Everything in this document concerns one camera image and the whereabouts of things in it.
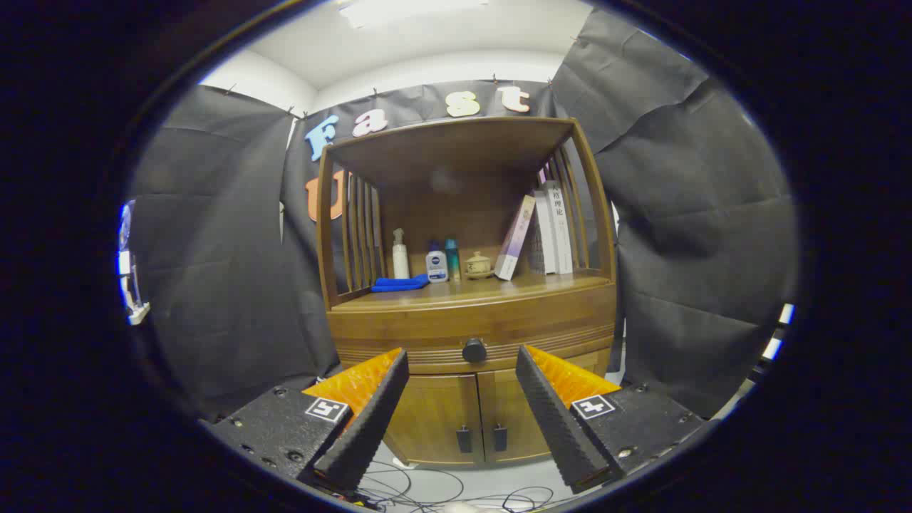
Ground white bottle with blue cap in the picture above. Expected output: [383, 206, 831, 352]
[425, 241, 449, 284]

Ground white blurry equipment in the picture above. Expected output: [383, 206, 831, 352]
[118, 199, 152, 326]

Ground wooden cabinet door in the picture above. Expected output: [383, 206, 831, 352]
[385, 372, 485, 465]
[476, 367, 606, 464]

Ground black floor cables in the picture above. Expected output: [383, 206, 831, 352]
[360, 460, 571, 513]

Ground brown wooden cabinet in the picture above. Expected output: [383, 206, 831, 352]
[316, 116, 619, 467]

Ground brown wooden drawer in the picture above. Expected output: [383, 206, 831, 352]
[328, 292, 618, 376]

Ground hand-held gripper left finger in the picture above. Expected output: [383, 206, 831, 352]
[203, 348, 411, 494]

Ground ceiling light panel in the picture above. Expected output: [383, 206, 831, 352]
[338, 0, 492, 29]

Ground blue folded cloth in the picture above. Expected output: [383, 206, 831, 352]
[370, 274, 431, 294]

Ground white pump bottle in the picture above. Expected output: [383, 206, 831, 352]
[392, 228, 411, 280]

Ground wooden countertop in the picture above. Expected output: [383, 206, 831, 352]
[331, 269, 613, 313]

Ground purple and white book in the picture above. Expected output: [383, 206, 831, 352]
[494, 195, 537, 281]

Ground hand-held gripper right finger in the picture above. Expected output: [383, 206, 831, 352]
[514, 345, 706, 494]

